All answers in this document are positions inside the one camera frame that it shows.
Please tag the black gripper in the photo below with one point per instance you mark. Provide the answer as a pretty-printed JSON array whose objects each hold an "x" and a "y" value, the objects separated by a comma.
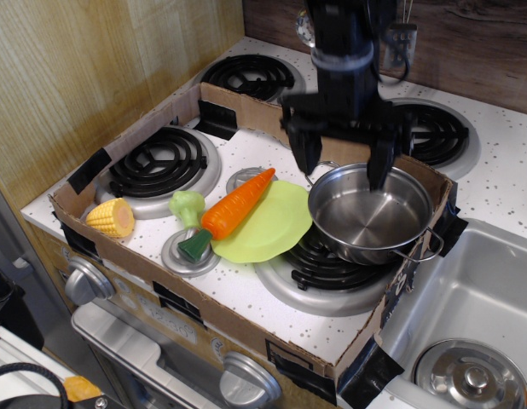
[{"x": 347, "y": 106}]

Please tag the orange toy carrot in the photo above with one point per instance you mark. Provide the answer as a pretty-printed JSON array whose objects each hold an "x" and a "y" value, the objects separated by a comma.
[{"x": 222, "y": 219}]

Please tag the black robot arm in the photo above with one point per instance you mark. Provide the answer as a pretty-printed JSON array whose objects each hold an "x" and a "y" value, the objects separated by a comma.
[{"x": 350, "y": 27}]

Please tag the light green plastic plate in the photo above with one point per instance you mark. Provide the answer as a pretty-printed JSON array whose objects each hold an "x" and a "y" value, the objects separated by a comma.
[{"x": 278, "y": 222}]

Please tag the stainless steel pot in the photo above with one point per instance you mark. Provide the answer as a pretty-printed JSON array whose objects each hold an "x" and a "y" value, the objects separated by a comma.
[{"x": 373, "y": 227}]

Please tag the back right black burner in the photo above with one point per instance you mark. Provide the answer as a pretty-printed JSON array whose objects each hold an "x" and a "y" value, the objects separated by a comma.
[{"x": 443, "y": 137}]

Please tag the black burner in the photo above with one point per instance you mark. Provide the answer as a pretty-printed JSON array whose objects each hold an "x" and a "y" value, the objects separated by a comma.
[
  {"x": 443, "y": 137},
  {"x": 262, "y": 77},
  {"x": 171, "y": 160},
  {"x": 311, "y": 279}
]

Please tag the back left black burner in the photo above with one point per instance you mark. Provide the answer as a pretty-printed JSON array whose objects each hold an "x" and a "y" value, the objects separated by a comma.
[{"x": 262, "y": 77}]

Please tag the silver stove top knob middle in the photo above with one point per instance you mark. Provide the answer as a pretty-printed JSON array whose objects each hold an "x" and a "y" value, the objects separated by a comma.
[{"x": 253, "y": 177}]

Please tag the silver stove knob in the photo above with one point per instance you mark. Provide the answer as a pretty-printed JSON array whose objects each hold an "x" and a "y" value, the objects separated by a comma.
[
  {"x": 181, "y": 264},
  {"x": 253, "y": 177}
]

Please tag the hanging silver slotted spatula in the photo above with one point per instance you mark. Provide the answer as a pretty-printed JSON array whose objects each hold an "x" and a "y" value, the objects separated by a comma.
[{"x": 400, "y": 41}]

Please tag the hanging silver strainer ladle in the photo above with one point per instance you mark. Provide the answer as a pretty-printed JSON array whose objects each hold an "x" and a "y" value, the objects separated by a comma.
[{"x": 304, "y": 28}]

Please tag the front right black burner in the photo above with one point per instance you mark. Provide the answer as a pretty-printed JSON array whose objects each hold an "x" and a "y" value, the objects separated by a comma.
[{"x": 311, "y": 279}]

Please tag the green toy broccoli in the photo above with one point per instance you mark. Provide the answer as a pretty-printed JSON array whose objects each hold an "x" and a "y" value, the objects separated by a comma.
[{"x": 187, "y": 205}]

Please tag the front left black burner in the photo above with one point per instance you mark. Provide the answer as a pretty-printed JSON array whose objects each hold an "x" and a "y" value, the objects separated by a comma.
[{"x": 171, "y": 160}]

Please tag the silver stove top knob front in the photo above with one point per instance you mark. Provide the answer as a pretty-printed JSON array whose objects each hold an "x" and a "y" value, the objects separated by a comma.
[{"x": 181, "y": 264}]

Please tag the brown cardboard fence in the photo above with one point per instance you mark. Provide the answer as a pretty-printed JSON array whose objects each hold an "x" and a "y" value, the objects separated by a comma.
[{"x": 228, "y": 308}]

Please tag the silver sink basin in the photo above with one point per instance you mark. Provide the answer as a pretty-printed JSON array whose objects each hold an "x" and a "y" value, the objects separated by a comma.
[{"x": 477, "y": 292}]

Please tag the yellow toy corn cob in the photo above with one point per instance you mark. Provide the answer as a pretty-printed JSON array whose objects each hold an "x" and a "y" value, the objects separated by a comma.
[{"x": 113, "y": 218}]

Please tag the silver pot lid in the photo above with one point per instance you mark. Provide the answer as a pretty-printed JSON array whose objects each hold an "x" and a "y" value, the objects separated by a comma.
[{"x": 470, "y": 374}]

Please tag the silver oven knob right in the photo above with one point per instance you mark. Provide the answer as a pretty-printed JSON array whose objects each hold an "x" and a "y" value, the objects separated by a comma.
[{"x": 246, "y": 384}]

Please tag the silver oven knob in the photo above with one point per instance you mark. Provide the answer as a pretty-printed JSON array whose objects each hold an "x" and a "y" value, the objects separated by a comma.
[
  {"x": 86, "y": 282},
  {"x": 246, "y": 384}
]

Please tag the silver oven knob left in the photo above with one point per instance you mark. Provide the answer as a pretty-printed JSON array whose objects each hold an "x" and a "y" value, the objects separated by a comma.
[{"x": 86, "y": 282}]

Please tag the orange object at bottom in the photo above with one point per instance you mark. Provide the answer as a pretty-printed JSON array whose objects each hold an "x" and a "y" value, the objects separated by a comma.
[{"x": 79, "y": 388}]

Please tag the silver oven door handle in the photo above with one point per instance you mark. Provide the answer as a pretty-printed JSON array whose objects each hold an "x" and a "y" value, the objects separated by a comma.
[{"x": 154, "y": 371}]

